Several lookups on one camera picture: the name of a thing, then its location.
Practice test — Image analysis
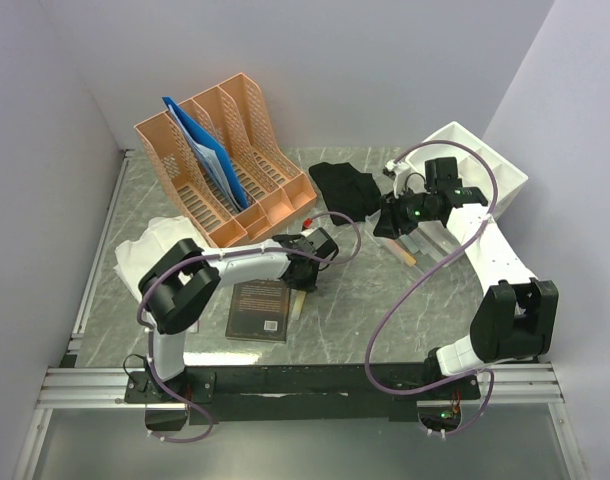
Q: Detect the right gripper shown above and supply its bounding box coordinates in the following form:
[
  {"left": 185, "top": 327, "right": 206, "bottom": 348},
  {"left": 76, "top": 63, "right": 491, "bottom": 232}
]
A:
[{"left": 372, "top": 184, "right": 438, "bottom": 240}]

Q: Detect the yellow highlighter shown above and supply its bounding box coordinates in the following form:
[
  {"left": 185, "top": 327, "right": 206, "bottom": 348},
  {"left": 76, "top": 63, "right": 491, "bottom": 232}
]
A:
[{"left": 290, "top": 291, "right": 307, "bottom": 321}]

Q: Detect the orange cap pink highlighter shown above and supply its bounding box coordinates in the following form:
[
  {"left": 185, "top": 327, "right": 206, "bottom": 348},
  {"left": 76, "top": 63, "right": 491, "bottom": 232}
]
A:
[{"left": 390, "top": 241, "right": 416, "bottom": 267}]

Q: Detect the black book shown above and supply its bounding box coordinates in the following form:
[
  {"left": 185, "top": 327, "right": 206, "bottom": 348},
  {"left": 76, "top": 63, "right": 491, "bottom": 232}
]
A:
[{"left": 225, "top": 280, "right": 290, "bottom": 342}]

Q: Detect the black cloth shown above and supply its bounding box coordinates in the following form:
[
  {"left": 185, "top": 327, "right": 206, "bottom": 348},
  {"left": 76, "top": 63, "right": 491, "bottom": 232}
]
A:
[{"left": 308, "top": 162, "right": 381, "bottom": 222}]

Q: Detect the blue document folder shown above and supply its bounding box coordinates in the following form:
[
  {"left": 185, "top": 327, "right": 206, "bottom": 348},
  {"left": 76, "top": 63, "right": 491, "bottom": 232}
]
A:
[{"left": 162, "top": 96, "right": 249, "bottom": 212}]

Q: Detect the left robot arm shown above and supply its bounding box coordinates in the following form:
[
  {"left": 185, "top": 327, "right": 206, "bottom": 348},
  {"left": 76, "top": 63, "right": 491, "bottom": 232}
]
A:
[{"left": 125, "top": 228, "right": 339, "bottom": 403}]

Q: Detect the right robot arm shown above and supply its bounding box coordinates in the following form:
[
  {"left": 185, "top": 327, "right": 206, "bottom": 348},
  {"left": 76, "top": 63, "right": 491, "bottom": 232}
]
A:
[{"left": 373, "top": 157, "right": 559, "bottom": 399}]

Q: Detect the peach plastic file organizer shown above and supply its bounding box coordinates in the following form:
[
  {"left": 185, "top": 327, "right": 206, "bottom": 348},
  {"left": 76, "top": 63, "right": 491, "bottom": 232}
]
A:
[{"left": 135, "top": 73, "right": 316, "bottom": 247}]

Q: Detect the white cloth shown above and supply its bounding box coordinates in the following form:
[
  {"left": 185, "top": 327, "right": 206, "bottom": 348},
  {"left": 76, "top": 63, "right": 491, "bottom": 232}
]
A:
[{"left": 114, "top": 216, "right": 210, "bottom": 301}]

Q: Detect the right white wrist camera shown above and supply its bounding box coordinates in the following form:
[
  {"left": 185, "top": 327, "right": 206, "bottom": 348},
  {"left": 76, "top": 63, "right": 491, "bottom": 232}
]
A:
[{"left": 383, "top": 160, "right": 413, "bottom": 198}]

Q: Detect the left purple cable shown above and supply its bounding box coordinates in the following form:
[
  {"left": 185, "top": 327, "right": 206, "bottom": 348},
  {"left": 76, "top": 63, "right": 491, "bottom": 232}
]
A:
[{"left": 137, "top": 211, "right": 362, "bottom": 445}]

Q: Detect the purple cable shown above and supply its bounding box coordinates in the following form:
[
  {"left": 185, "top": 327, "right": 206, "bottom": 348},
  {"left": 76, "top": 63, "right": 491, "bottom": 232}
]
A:
[
  {"left": 363, "top": 139, "right": 499, "bottom": 437},
  {"left": 137, "top": 211, "right": 362, "bottom": 445}
]

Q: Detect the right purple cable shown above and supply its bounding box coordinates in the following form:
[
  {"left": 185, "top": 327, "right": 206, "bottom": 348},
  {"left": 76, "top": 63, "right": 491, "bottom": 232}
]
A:
[{"left": 363, "top": 139, "right": 499, "bottom": 437}]

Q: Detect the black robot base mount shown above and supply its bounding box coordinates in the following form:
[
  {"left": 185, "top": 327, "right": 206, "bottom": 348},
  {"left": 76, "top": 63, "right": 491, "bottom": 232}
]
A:
[{"left": 124, "top": 363, "right": 481, "bottom": 431}]

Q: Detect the aluminium rail frame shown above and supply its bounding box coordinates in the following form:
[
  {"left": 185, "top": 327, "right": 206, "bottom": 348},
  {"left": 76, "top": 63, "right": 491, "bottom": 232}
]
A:
[{"left": 23, "top": 154, "right": 584, "bottom": 479}]

